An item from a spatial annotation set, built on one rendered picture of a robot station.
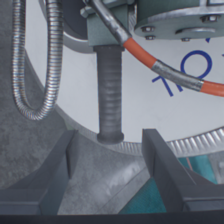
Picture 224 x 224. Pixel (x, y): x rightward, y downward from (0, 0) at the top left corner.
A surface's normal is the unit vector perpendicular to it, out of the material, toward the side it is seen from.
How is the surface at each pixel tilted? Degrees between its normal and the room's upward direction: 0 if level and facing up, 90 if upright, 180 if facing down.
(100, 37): 58
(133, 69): 90
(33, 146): 0
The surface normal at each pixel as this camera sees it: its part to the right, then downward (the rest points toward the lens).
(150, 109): -0.68, 0.28
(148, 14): -0.91, 0.13
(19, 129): 0.64, -0.23
